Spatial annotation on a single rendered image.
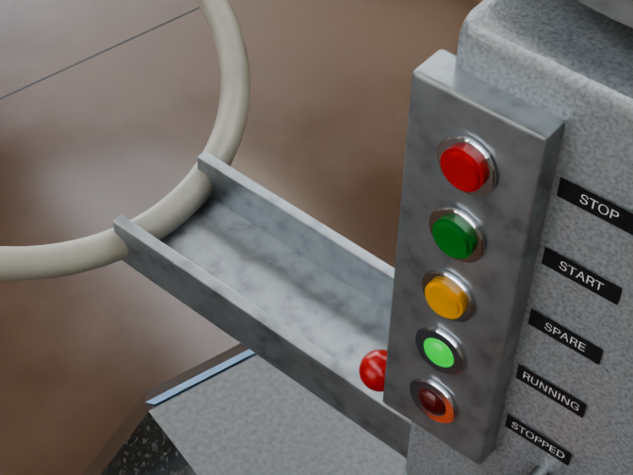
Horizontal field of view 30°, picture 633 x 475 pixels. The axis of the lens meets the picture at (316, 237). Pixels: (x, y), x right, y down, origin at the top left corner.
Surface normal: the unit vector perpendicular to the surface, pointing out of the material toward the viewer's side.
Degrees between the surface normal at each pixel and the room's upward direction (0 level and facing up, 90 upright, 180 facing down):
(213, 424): 0
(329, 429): 0
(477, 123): 90
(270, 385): 0
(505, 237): 90
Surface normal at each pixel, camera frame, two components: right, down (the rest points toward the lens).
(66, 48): 0.01, -0.69
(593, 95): -0.58, 0.26
